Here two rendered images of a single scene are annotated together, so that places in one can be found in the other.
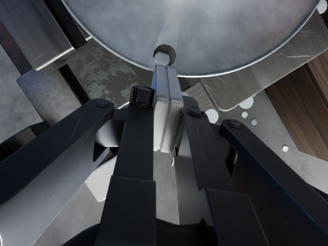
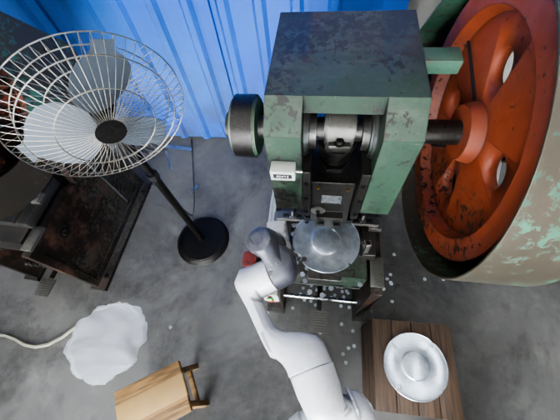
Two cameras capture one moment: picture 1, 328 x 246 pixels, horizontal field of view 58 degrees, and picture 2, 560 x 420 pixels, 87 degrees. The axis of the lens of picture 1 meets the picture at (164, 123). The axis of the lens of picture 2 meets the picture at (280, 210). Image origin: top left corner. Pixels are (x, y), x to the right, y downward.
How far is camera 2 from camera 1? 1.01 m
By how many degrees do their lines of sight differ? 37
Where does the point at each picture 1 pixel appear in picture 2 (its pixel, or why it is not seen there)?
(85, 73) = not seen: hidden behind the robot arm
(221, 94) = (310, 274)
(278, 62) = (327, 276)
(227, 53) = (317, 267)
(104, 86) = not seen: hidden behind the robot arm
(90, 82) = not seen: hidden behind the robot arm
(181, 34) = (310, 257)
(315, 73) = (373, 334)
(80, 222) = (223, 342)
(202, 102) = (322, 321)
